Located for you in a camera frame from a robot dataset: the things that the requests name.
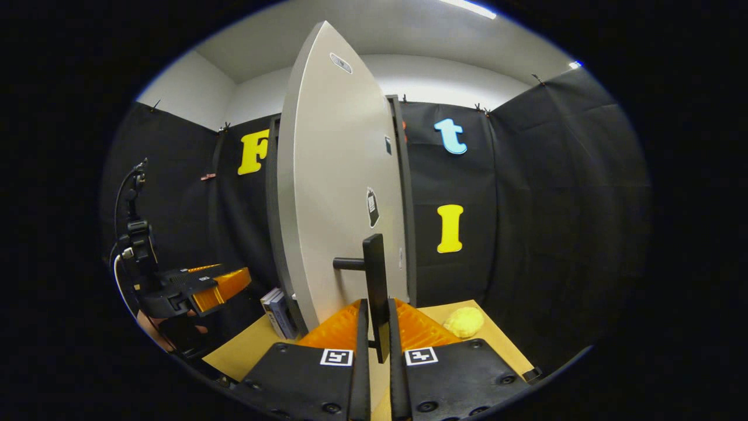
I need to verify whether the black backdrop cloth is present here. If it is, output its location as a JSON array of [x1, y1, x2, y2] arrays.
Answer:
[[99, 66, 653, 376]]

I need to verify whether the black cabinet door handle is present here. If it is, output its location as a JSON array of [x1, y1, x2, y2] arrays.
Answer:
[[333, 233, 392, 365]]

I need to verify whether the lavender book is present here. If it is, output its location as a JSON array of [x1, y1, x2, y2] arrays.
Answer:
[[270, 291, 300, 341]]

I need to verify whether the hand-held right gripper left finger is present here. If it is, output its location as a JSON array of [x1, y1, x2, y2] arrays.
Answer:
[[233, 298, 373, 421]]

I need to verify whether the black cable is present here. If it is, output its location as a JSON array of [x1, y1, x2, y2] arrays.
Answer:
[[109, 158, 148, 264]]

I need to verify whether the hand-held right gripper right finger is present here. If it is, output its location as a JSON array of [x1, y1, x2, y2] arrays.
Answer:
[[387, 298, 530, 421]]

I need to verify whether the yellow lumpy soft object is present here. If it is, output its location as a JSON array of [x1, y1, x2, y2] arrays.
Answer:
[[442, 306, 485, 339]]

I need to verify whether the beige cabinet door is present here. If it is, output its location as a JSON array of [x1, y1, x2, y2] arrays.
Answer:
[[276, 20, 410, 335]]

